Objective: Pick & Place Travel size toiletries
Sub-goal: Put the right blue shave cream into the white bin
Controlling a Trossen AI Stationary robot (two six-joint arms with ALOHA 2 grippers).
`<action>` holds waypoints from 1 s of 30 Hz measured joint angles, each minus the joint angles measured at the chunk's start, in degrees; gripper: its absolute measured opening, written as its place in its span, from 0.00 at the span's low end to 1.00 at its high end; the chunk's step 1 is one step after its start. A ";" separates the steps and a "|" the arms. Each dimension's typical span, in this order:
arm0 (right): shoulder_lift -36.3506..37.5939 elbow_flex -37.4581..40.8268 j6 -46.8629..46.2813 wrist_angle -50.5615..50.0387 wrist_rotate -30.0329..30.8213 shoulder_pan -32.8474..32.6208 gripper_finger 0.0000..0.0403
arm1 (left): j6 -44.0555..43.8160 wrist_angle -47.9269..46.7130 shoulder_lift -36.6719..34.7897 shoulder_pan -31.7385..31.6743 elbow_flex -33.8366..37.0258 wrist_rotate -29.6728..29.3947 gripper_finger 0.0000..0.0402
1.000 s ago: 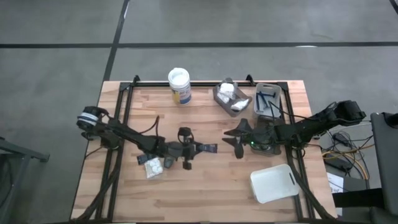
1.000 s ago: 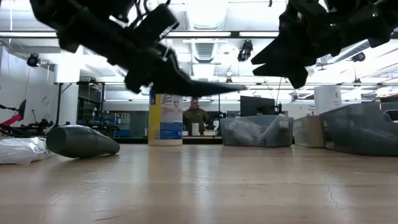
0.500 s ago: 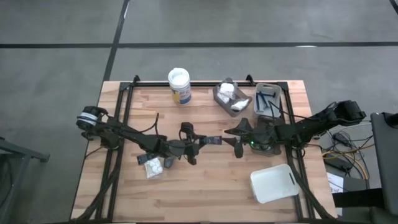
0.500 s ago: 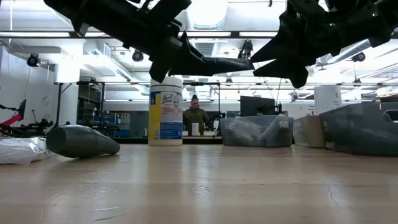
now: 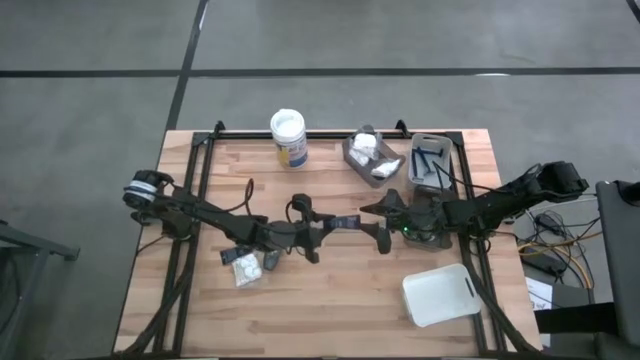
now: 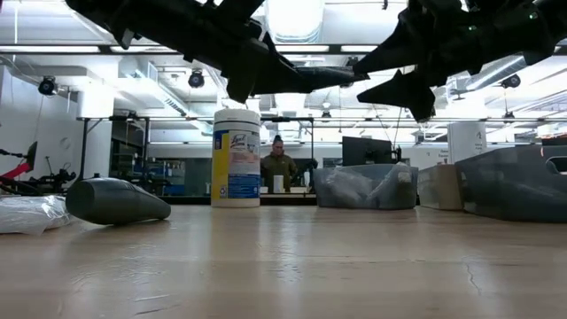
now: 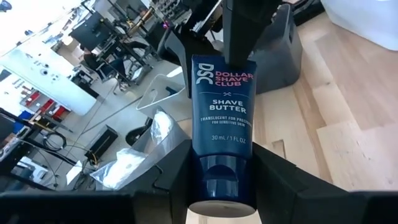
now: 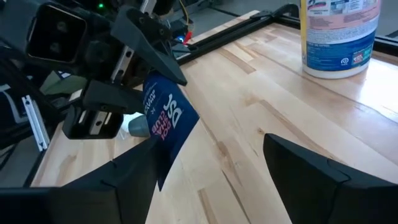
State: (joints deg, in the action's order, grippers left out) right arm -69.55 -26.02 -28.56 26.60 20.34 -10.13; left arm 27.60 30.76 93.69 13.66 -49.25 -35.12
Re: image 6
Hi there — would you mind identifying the black metal workstation frame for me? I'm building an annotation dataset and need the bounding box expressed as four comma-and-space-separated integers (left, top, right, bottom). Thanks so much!
75, 114, 154, 181

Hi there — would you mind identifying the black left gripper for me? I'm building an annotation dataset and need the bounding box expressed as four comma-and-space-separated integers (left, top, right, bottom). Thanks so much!
185, 17, 369, 104

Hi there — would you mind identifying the disinfecting wipes canister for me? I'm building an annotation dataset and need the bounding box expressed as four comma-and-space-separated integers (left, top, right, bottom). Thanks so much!
210, 108, 262, 208

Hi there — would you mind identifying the grey translucent plastic bin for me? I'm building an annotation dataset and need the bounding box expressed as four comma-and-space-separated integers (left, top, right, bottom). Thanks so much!
454, 144, 567, 223
312, 162, 420, 210

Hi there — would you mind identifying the round silver air duct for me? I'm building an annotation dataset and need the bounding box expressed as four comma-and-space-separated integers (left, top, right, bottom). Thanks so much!
264, 0, 325, 44

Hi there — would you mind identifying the pale translucent plastic bin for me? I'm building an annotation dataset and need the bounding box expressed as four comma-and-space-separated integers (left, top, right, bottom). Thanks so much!
417, 163, 465, 211

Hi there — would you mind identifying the white column with sign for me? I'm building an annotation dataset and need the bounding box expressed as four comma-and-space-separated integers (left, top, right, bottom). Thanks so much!
447, 121, 488, 165

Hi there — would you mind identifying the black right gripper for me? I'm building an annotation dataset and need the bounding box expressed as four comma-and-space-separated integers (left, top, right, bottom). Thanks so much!
352, 0, 488, 123

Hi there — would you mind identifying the black ceiling spot lamp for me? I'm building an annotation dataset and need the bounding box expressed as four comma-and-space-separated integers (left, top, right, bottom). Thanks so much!
500, 73, 523, 89
188, 68, 206, 89
37, 75, 58, 97

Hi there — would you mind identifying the person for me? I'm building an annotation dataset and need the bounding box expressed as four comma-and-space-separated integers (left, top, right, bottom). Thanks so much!
260, 135, 299, 194

